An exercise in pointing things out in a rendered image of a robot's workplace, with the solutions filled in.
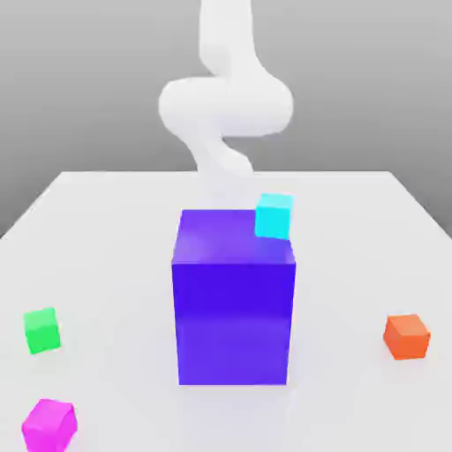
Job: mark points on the small magenta cube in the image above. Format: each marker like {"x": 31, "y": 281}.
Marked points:
{"x": 47, "y": 427}

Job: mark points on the large purple box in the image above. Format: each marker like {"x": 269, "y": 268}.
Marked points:
{"x": 233, "y": 317}

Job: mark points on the small green cube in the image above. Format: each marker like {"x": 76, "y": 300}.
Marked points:
{"x": 42, "y": 332}

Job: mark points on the small orange cube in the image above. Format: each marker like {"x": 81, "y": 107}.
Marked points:
{"x": 406, "y": 337}

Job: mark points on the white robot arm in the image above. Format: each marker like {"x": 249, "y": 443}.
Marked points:
{"x": 226, "y": 106}

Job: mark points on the small cyan cube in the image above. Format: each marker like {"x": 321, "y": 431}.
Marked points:
{"x": 273, "y": 217}

